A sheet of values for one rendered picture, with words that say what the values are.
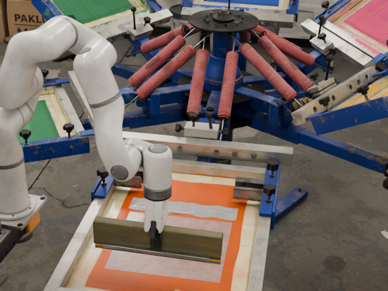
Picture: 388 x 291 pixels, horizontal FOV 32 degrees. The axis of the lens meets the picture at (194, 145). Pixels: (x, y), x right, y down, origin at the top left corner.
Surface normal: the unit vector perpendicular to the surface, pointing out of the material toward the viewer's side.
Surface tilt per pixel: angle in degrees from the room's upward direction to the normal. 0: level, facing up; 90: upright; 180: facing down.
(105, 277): 0
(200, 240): 90
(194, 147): 90
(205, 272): 0
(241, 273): 0
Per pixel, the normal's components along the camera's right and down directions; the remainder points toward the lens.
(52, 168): 0.02, -0.88
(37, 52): -0.09, 0.70
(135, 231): -0.17, 0.47
